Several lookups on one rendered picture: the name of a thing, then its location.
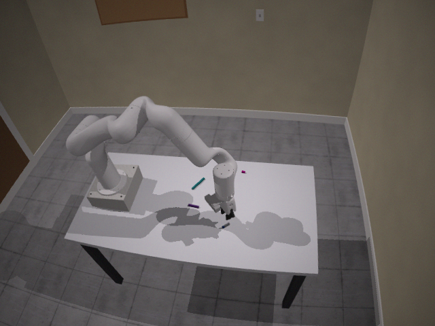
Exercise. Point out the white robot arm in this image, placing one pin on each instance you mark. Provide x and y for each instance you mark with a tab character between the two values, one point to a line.
94	133

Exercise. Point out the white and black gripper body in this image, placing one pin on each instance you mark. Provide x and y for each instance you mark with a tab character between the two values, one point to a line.
227	206

